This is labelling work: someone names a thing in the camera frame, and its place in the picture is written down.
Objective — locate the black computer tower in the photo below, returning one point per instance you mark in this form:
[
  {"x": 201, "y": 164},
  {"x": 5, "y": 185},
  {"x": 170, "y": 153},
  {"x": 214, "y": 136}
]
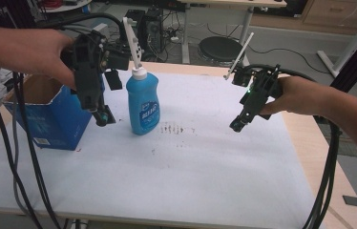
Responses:
[{"x": 149, "y": 28}]

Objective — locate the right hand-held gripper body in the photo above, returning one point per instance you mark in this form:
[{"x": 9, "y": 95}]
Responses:
[{"x": 259, "y": 92}]

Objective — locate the wooden cabinet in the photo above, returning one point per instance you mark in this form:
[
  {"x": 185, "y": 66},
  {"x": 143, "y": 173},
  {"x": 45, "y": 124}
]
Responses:
[{"x": 335, "y": 12}]

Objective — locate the round white table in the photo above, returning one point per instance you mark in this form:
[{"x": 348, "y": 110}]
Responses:
[{"x": 68, "y": 5}]

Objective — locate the white desk with metal legs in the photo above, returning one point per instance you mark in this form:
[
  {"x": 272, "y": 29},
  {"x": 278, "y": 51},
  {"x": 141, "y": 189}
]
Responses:
[{"x": 230, "y": 4}]

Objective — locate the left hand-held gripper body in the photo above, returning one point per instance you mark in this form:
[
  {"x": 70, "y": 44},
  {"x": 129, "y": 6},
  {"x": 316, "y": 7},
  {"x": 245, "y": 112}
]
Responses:
[{"x": 87, "y": 70}]

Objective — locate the blue cardboard box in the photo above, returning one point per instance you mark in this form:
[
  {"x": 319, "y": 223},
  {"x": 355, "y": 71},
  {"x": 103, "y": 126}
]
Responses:
[{"x": 55, "y": 120}]

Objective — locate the person's right hand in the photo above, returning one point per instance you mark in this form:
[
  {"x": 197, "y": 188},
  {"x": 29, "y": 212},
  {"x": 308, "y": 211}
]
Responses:
[{"x": 300, "y": 95}]

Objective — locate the white metal stand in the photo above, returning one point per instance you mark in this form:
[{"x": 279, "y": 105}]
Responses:
[{"x": 351, "y": 44}]

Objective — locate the white table mat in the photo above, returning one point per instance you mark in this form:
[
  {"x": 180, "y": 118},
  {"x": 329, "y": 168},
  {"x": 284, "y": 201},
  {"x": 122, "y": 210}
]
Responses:
[{"x": 173, "y": 171}]

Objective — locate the black round stool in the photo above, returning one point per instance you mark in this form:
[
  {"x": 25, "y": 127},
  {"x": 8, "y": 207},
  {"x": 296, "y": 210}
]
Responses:
[{"x": 219, "y": 49}]

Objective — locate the blue bottle with white cap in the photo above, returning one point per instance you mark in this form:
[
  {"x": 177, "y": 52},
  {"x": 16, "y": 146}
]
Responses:
[{"x": 142, "y": 101}]

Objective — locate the person's left hand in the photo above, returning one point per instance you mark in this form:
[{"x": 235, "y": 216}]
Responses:
[{"x": 43, "y": 51}]

